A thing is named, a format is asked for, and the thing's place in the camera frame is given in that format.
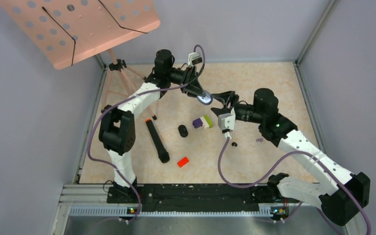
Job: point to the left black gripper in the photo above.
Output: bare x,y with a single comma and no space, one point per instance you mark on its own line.
191,85

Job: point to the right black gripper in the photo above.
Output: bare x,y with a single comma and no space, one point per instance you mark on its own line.
228,97

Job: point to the silver blue earbud case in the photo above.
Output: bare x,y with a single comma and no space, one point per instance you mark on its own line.
207,99

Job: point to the purple white green block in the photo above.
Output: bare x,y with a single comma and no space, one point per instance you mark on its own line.
203,121

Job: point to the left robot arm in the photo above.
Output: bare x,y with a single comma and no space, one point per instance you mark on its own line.
117,131

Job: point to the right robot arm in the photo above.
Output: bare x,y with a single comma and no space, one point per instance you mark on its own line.
338,193

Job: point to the closed black earbud case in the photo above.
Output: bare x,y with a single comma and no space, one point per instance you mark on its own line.
183,131

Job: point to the red block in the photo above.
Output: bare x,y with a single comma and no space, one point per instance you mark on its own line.
182,162

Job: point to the pink perforated music stand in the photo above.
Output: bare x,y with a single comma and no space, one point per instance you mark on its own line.
70,31

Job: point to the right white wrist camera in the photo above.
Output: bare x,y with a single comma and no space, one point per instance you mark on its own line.
225,120

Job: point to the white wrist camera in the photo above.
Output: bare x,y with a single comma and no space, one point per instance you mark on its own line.
225,120
194,58

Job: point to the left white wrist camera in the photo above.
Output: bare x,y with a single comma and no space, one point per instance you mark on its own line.
194,58

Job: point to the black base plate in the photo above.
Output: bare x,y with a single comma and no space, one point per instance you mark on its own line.
196,197

